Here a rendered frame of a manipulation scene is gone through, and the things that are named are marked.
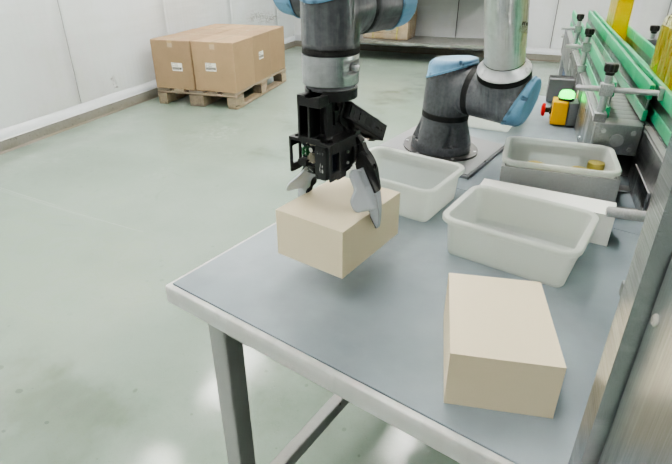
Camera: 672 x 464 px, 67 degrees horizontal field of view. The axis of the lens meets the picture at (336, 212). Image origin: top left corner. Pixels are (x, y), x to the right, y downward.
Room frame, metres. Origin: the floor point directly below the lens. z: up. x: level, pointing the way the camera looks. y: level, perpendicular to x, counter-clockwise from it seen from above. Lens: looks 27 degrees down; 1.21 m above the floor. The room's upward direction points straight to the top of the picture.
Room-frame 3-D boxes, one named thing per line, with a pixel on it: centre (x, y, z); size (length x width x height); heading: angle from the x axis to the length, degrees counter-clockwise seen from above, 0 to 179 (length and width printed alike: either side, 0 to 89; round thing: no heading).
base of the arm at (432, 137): (1.24, -0.27, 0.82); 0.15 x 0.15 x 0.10
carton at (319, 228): (0.69, -0.01, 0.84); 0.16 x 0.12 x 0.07; 145
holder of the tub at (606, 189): (1.00, -0.50, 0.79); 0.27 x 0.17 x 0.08; 70
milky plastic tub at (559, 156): (1.01, -0.47, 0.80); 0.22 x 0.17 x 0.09; 70
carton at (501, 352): (0.49, -0.20, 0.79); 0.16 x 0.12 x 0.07; 169
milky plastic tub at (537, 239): (0.75, -0.31, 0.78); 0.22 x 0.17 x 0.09; 55
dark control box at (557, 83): (1.77, -0.78, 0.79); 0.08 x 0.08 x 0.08; 70
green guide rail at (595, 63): (1.93, -0.91, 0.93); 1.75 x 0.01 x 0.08; 160
